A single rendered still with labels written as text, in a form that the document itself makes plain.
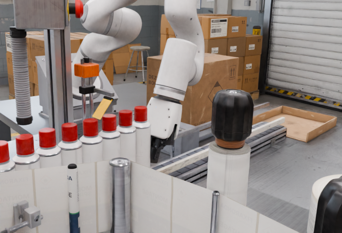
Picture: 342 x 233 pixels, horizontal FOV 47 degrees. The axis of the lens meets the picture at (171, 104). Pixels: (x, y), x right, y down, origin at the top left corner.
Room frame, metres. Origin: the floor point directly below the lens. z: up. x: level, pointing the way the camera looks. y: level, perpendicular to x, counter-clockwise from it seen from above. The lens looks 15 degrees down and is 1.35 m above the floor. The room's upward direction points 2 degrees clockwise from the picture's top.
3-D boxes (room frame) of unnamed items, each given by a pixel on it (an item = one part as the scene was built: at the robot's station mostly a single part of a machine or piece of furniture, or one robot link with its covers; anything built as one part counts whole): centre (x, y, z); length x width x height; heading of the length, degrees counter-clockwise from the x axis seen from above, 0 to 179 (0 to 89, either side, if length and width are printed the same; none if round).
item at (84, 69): (0.91, 0.18, 1.05); 0.10 x 0.04 x 0.33; 48
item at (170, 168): (1.08, -0.08, 0.91); 1.07 x 0.01 x 0.02; 138
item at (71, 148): (0.80, 0.22, 0.98); 0.05 x 0.05 x 0.20
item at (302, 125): (1.63, -0.53, 0.85); 0.30 x 0.26 x 0.04; 138
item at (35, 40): (4.72, 1.36, 0.45); 1.20 x 0.84 x 0.89; 43
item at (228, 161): (0.76, -0.12, 1.03); 0.09 x 0.09 x 0.30
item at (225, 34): (5.30, -0.52, 0.57); 1.20 x 0.85 x 1.14; 133
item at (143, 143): (0.96, 0.08, 0.98); 0.05 x 0.05 x 0.20
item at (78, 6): (0.83, 0.20, 1.33); 0.04 x 0.03 x 0.04; 13
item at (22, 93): (0.83, 0.32, 1.18); 0.04 x 0.04 x 0.21
